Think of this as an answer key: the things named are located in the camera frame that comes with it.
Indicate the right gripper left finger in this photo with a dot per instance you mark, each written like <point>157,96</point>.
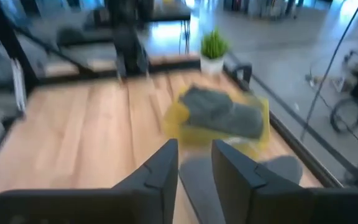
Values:
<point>154,193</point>

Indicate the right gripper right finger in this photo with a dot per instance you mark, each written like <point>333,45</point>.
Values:
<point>244,193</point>

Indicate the blue-grey cap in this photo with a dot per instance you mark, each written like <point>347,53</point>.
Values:
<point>197,186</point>

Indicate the yellow translucent plastic bin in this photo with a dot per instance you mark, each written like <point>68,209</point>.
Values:
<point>176,123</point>

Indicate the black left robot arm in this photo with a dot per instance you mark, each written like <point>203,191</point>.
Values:
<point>129,46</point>

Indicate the small potted green plant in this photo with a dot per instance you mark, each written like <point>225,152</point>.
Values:
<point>213,46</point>

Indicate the black desk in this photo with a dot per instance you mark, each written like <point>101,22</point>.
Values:
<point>166,14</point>

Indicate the black aluminium table frame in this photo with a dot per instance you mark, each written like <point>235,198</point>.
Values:
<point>294,140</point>

